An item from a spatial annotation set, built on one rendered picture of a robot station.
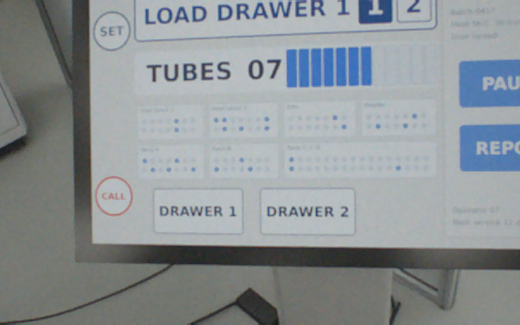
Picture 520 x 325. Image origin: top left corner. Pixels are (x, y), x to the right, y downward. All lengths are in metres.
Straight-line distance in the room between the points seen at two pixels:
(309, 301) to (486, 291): 1.05
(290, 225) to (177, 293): 1.27
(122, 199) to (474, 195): 0.35
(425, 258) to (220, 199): 0.21
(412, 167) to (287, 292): 0.31
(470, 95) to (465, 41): 0.05
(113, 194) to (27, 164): 1.92
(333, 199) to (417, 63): 0.15
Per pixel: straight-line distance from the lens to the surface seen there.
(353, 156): 0.56
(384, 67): 0.57
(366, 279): 0.77
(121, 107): 0.61
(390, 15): 0.58
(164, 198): 0.59
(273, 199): 0.57
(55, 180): 2.38
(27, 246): 2.16
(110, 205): 0.62
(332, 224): 0.57
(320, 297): 0.80
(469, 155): 0.57
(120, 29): 0.62
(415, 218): 0.57
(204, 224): 0.58
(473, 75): 0.58
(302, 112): 0.57
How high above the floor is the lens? 1.41
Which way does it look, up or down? 40 degrees down
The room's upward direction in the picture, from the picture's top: 8 degrees counter-clockwise
